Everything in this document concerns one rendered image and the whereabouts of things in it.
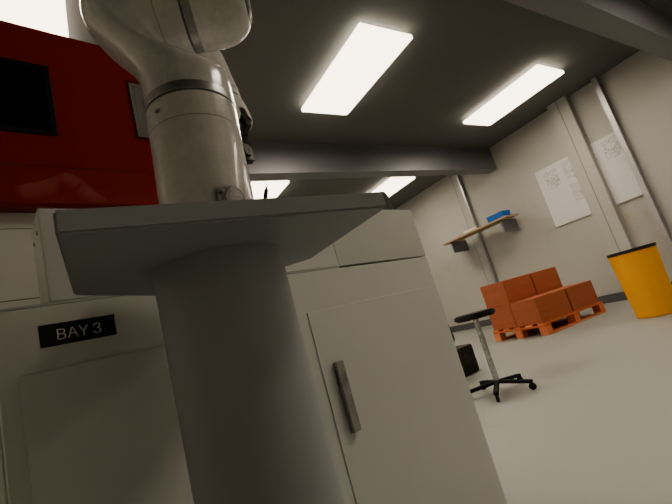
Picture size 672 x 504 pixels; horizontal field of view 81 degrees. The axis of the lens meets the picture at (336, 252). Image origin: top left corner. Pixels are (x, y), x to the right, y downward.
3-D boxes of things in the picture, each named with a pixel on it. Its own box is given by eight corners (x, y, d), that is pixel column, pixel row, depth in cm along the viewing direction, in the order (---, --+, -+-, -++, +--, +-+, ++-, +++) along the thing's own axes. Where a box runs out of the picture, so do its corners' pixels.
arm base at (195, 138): (314, 216, 50) (285, 90, 54) (157, 213, 38) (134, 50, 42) (248, 258, 64) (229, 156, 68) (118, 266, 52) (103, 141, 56)
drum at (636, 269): (642, 313, 416) (616, 252, 429) (692, 305, 381) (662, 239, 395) (625, 322, 393) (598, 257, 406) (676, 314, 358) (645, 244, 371)
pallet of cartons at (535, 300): (492, 343, 509) (474, 289, 524) (545, 321, 580) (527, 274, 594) (557, 333, 438) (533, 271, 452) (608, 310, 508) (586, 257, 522)
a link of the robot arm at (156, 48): (227, 81, 50) (198, -67, 55) (74, 105, 48) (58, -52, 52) (242, 131, 61) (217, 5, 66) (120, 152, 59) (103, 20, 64)
